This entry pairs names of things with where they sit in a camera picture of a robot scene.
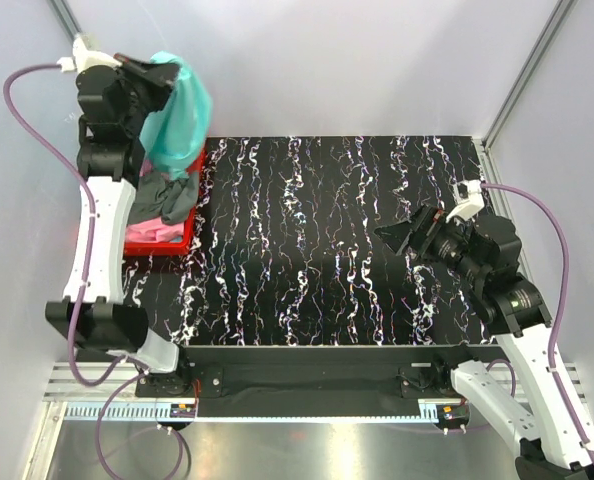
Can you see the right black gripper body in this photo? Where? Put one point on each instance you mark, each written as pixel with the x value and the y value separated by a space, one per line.
pixel 447 246

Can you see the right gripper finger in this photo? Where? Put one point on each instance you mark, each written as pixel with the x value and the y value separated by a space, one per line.
pixel 398 238
pixel 427 220

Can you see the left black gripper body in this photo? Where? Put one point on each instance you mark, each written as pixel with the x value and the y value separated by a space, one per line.
pixel 148 97

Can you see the teal t shirt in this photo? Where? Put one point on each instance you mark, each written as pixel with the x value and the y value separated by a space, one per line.
pixel 174 137

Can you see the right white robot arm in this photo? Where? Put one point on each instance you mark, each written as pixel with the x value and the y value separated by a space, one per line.
pixel 551 436

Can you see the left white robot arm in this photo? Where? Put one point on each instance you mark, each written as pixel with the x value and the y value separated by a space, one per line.
pixel 115 96

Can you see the grey t shirt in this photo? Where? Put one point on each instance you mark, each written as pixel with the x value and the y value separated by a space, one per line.
pixel 171 201

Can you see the pink t shirt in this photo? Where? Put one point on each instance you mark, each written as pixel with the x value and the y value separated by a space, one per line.
pixel 154 231

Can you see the red plastic bin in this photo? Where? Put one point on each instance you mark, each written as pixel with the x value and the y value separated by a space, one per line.
pixel 170 248

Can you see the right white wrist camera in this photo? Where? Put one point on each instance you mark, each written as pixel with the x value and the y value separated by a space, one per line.
pixel 469 200

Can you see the left aluminium corner post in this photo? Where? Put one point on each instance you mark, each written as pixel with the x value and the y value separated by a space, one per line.
pixel 65 17

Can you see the aluminium corner post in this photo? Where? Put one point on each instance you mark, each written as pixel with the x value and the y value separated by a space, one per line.
pixel 65 17
pixel 538 52

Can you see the white slotted cable duct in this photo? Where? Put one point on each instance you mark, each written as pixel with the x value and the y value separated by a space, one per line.
pixel 428 413

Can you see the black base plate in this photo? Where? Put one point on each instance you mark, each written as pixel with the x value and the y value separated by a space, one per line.
pixel 300 381

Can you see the right aluminium corner post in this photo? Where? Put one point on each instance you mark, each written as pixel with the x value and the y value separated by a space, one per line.
pixel 538 52

